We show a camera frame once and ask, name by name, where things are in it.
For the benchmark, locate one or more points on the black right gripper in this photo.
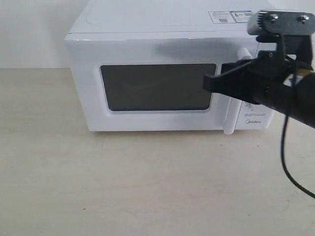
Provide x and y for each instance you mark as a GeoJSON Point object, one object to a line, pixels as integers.
{"type": "Point", "coordinates": [262, 81]}

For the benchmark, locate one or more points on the white microwave door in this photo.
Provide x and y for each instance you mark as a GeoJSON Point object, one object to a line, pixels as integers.
{"type": "Point", "coordinates": [154, 84]}

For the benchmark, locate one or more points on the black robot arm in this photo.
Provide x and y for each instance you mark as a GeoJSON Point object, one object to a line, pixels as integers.
{"type": "Point", "coordinates": [306, 87]}

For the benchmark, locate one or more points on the white microwave oven body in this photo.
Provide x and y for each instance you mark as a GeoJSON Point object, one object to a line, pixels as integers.
{"type": "Point", "coordinates": [176, 19]}

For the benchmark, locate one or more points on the blue label sticker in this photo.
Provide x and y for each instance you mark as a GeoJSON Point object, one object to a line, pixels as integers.
{"type": "Point", "coordinates": [241, 16]}

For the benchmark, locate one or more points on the white label sticker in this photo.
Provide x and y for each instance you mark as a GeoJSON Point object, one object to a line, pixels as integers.
{"type": "Point", "coordinates": [221, 17]}

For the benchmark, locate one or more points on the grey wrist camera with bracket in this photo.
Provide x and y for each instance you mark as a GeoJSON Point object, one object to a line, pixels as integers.
{"type": "Point", "coordinates": [291, 30]}

